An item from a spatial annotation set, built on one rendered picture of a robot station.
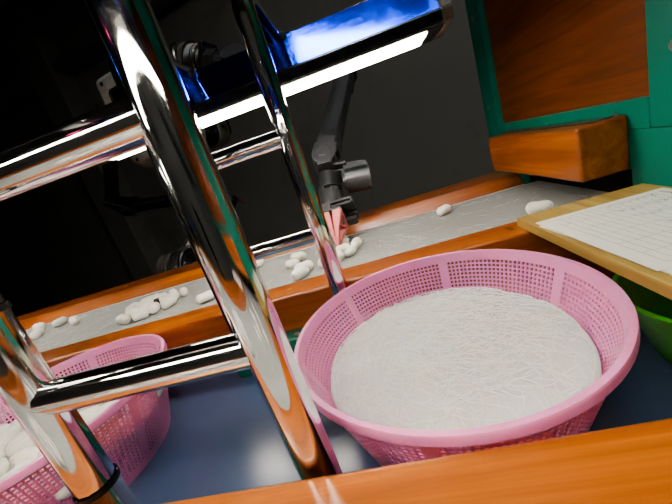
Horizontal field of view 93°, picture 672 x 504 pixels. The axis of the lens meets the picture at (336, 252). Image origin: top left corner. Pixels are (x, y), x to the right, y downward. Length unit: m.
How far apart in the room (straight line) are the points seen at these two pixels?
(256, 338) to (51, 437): 0.15
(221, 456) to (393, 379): 0.20
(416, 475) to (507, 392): 0.11
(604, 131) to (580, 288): 0.26
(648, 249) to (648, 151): 0.22
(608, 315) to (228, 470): 0.35
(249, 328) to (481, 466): 0.13
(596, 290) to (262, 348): 0.27
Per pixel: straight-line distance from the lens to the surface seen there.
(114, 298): 1.10
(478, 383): 0.29
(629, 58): 0.57
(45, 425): 0.27
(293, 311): 0.46
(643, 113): 0.54
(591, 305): 0.34
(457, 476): 0.19
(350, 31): 0.54
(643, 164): 0.56
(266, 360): 0.17
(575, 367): 0.30
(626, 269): 0.33
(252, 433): 0.41
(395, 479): 0.20
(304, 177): 0.38
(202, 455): 0.43
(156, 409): 0.46
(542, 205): 0.59
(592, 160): 0.54
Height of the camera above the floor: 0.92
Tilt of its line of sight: 15 degrees down
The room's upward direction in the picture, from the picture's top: 19 degrees counter-clockwise
